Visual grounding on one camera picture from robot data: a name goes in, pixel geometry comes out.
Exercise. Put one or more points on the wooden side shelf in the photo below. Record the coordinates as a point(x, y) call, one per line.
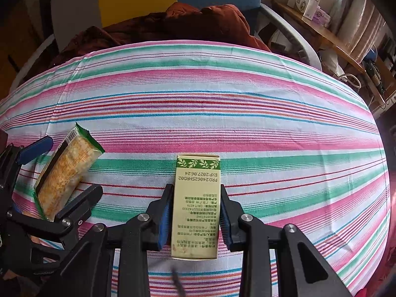
point(323, 36)

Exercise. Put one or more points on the white bed rail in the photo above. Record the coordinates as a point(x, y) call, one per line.
point(305, 51)

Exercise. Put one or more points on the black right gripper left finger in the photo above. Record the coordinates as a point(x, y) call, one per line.
point(88, 269)

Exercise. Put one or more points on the green cracker packet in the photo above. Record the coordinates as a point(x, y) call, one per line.
point(64, 171)

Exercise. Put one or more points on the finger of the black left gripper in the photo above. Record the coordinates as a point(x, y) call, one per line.
point(77, 211)
point(35, 149)

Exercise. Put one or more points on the striped bed sheet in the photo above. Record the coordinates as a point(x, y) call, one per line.
point(295, 145)

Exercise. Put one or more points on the white boxes on shelf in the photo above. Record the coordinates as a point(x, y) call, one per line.
point(311, 10)

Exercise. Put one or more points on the dark red blanket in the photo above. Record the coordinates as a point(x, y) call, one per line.
point(217, 23)

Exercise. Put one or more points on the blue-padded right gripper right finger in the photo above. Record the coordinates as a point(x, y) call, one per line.
point(301, 270)

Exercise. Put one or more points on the green white carton box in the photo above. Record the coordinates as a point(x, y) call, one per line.
point(196, 207)

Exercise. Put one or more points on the curtain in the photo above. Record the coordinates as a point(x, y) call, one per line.
point(359, 28)

